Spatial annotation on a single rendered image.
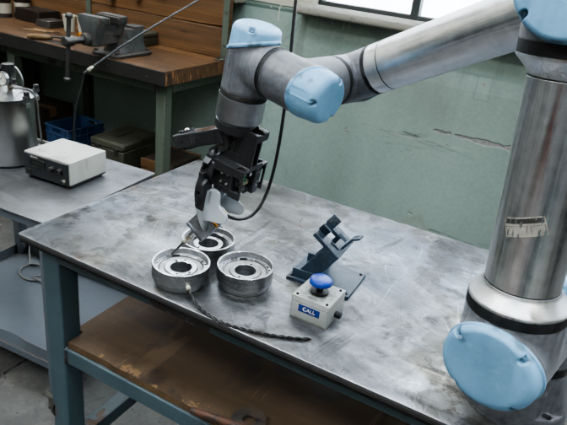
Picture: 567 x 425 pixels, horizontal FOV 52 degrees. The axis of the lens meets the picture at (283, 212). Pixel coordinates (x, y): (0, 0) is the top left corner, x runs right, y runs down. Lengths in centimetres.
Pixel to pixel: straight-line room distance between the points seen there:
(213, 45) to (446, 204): 129
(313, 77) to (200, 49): 211
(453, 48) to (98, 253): 75
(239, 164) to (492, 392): 49
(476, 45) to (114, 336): 97
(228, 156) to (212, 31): 192
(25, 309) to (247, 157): 132
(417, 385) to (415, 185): 178
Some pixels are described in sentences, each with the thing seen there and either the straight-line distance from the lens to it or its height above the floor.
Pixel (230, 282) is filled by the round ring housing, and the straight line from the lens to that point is 105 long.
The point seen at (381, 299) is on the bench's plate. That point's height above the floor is 80.
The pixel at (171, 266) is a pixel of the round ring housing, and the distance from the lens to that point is 110.
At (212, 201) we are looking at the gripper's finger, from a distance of 99.
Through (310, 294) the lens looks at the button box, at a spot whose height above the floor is 85.
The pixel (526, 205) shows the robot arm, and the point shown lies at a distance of 66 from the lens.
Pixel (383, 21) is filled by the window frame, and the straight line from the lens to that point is 248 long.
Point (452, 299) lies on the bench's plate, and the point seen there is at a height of 80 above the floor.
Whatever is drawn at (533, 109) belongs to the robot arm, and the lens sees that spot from 65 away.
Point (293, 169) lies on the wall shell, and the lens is 287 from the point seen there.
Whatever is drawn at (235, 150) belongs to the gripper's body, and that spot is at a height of 107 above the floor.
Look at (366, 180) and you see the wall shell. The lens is 272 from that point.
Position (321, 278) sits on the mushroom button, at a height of 87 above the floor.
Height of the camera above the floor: 138
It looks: 25 degrees down
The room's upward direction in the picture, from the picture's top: 7 degrees clockwise
